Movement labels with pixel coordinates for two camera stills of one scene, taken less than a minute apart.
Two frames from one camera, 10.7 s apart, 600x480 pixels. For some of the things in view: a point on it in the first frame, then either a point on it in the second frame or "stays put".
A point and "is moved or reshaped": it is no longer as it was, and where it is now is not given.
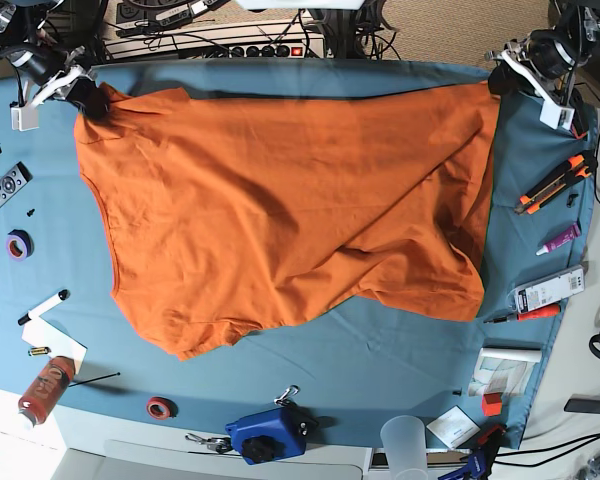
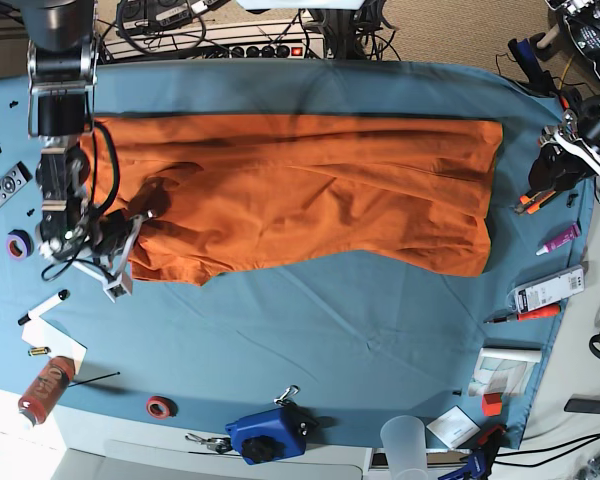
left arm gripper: [541, 65] → [565, 158]
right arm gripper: [56, 78] → [98, 244]
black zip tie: [96, 378] stays put
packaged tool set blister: [547, 289] stays put
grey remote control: [2, 191] stays put
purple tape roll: [19, 245] stays put
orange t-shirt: [230, 216] is moved or reshaped
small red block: [492, 403] stays put
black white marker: [44, 307] stays put
